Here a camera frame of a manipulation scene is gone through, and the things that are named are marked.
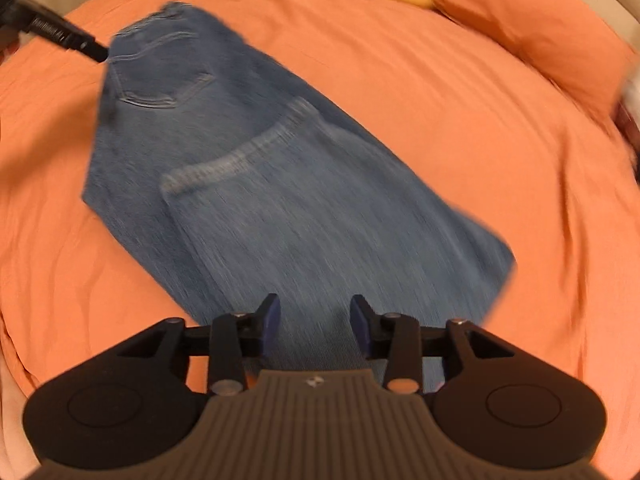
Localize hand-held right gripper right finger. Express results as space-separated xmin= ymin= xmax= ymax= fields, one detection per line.
xmin=349 ymin=292 xmax=516 ymax=396

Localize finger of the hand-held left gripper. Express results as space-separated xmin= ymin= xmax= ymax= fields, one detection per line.
xmin=0 ymin=0 xmax=110 ymax=64

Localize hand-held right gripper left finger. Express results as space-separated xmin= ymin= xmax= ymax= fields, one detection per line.
xmin=117 ymin=292 xmax=282 ymax=397

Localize blue denim pants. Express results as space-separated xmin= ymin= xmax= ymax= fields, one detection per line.
xmin=82 ymin=1 xmax=517 ymax=396

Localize bed with orange sheet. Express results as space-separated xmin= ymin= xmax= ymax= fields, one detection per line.
xmin=0 ymin=0 xmax=640 ymax=461

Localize orange embroidered pillow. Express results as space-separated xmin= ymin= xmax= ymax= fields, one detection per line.
xmin=435 ymin=0 xmax=637 ymax=128

